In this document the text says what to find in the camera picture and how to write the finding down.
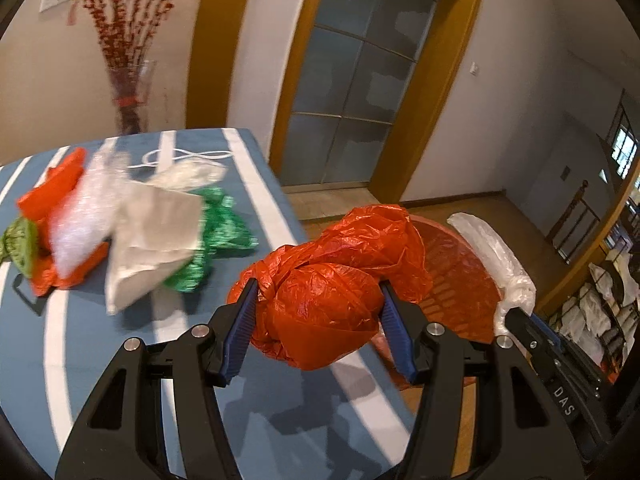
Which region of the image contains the green foil wrapper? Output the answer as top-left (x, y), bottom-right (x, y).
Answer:
top-left (162, 186), bottom-right (258, 293)

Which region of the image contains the white paper bag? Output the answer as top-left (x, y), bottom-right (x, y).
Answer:
top-left (104, 180), bottom-right (206, 316)

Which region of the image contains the blue striped tablecloth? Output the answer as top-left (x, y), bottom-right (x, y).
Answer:
top-left (0, 127), bottom-right (416, 480)

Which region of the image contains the translucent plastic bag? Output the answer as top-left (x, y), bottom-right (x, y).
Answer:
top-left (147, 160), bottom-right (226, 192)

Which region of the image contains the wooden glass-panel door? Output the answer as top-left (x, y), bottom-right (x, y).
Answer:
top-left (270, 0), bottom-right (491, 201)

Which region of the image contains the wooden chair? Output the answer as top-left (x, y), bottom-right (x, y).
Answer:
top-left (545, 180), bottom-right (601, 263)

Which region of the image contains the olive green plastic bag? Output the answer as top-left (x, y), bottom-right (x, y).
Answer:
top-left (0, 217), bottom-right (40, 278)

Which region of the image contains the wooden doorway frame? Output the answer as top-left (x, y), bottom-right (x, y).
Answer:
top-left (187, 0), bottom-right (261, 131)

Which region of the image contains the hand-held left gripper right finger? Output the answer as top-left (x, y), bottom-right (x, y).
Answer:
top-left (380, 280), bottom-right (586, 480)

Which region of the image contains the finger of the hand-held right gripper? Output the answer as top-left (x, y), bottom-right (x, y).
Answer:
top-left (504, 307), bottom-right (551, 361)

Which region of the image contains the red plastic basket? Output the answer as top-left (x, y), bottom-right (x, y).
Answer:
top-left (372, 212), bottom-right (506, 391)

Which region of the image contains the cluttered shelf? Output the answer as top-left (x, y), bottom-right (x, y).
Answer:
top-left (550, 195), bottom-right (640, 376)

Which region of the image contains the window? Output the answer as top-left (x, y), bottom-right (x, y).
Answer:
top-left (605, 105), bottom-right (640, 176)

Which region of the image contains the glass vase with red branches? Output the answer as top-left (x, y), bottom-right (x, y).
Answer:
top-left (52, 0), bottom-right (176, 111)

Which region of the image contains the clear bubble wrap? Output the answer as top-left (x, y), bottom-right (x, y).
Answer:
top-left (50, 152), bottom-right (131, 278)

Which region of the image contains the orange plastic bag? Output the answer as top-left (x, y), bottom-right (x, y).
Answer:
top-left (16, 147), bottom-right (108, 297)

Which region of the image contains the red plastic bag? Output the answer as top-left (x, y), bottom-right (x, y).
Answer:
top-left (226, 204), bottom-right (435, 372)

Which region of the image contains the white plastic bag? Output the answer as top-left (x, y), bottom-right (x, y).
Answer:
top-left (446, 212), bottom-right (537, 336)

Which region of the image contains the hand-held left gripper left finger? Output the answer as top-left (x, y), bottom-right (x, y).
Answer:
top-left (54, 277), bottom-right (261, 480)

